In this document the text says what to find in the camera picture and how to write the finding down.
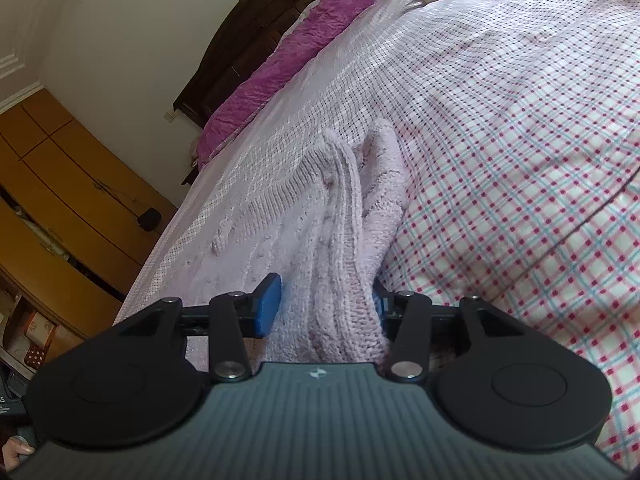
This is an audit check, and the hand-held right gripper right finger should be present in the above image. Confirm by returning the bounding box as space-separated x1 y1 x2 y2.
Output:
372 280 522 384

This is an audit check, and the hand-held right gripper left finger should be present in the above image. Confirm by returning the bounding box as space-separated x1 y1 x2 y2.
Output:
114 273 283 384

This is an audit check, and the pink knitted sweater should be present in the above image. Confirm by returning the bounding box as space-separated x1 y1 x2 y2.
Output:
182 119 413 377

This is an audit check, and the person's left hand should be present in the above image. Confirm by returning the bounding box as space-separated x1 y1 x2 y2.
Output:
2 436 37 474

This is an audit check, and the patterned storage box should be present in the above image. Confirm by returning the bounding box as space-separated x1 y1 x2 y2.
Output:
0 280 83 377

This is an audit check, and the black plug adapter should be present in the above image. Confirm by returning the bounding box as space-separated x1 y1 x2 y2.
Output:
135 208 163 233

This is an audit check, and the red and teal plaid bedsheet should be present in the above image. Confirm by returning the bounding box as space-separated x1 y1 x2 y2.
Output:
372 45 640 468

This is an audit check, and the orange wooden wardrobe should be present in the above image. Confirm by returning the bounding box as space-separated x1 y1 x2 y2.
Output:
0 87 179 376

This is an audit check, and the purple crinkled quilt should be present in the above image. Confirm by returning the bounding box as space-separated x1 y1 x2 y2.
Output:
195 0 407 163

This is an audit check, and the lilac fine-checked blanket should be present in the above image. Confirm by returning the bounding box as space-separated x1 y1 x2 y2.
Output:
112 0 640 361

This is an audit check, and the dark wooden headboard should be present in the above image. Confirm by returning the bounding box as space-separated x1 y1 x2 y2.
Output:
172 0 336 186

